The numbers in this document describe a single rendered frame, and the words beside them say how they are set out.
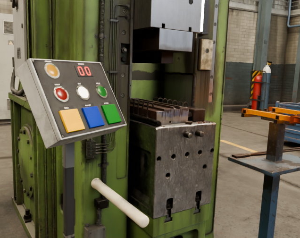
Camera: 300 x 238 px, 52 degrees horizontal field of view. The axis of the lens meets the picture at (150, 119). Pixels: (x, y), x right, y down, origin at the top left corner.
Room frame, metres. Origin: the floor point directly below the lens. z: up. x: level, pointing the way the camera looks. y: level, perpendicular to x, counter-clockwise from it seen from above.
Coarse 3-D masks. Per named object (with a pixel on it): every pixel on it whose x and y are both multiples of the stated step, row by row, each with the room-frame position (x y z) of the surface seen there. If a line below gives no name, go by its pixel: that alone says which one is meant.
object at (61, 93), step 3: (57, 90) 1.00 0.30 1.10; (60, 90) 1.01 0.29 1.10; (63, 90) 1.02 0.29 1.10; (57, 93) 0.99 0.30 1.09; (60, 93) 1.00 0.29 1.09; (63, 93) 1.01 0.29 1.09; (66, 93) 1.02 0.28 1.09; (60, 96) 1.00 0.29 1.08; (63, 96) 1.01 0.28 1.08; (66, 96) 1.02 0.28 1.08; (63, 99) 1.00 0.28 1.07
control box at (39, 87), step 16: (32, 64) 0.98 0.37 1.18; (48, 64) 1.03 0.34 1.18; (64, 64) 1.09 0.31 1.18; (80, 64) 1.16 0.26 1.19; (96, 64) 1.24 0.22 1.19; (32, 80) 0.98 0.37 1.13; (48, 80) 1.00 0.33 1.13; (64, 80) 1.05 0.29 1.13; (80, 80) 1.12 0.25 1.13; (96, 80) 1.19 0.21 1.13; (32, 96) 0.98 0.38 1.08; (48, 96) 0.96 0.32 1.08; (80, 96) 1.07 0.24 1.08; (96, 96) 1.14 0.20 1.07; (112, 96) 1.22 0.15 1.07; (48, 112) 0.94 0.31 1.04; (80, 112) 1.03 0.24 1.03; (48, 128) 0.94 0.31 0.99; (64, 128) 0.94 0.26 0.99; (96, 128) 1.05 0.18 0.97; (112, 128) 1.13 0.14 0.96; (48, 144) 0.94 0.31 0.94
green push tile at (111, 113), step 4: (108, 104) 1.16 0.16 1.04; (112, 104) 1.18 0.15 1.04; (104, 108) 1.13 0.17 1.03; (108, 108) 1.15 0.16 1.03; (112, 108) 1.17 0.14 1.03; (116, 108) 1.19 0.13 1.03; (104, 112) 1.12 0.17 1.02; (108, 112) 1.14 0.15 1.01; (112, 112) 1.15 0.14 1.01; (116, 112) 1.17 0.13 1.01; (108, 116) 1.13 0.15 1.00; (112, 116) 1.14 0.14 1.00; (116, 116) 1.16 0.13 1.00; (108, 120) 1.12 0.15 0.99; (112, 120) 1.13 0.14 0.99; (116, 120) 1.15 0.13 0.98; (120, 120) 1.17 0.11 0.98; (108, 124) 1.12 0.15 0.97
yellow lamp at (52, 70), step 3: (48, 66) 1.03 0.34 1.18; (51, 66) 1.04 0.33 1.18; (48, 69) 1.02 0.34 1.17; (51, 69) 1.03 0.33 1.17; (54, 69) 1.04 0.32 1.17; (48, 72) 1.01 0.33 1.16; (51, 72) 1.02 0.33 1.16; (54, 72) 1.03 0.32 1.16; (57, 72) 1.04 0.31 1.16; (51, 75) 1.02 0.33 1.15; (54, 75) 1.03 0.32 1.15; (57, 75) 1.04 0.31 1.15
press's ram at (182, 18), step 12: (144, 0) 1.48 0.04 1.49; (156, 0) 1.45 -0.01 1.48; (168, 0) 1.48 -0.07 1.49; (180, 0) 1.52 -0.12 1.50; (192, 0) 1.57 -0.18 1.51; (144, 12) 1.48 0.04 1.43; (156, 12) 1.45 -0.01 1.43; (168, 12) 1.49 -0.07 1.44; (180, 12) 1.52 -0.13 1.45; (192, 12) 1.57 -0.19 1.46; (144, 24) 1.48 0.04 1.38; (156, 24) 1.45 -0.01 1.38; (168, 24) 1.49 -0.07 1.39; (180, 24) 1.53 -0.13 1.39; (192, 24) 1.57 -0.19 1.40
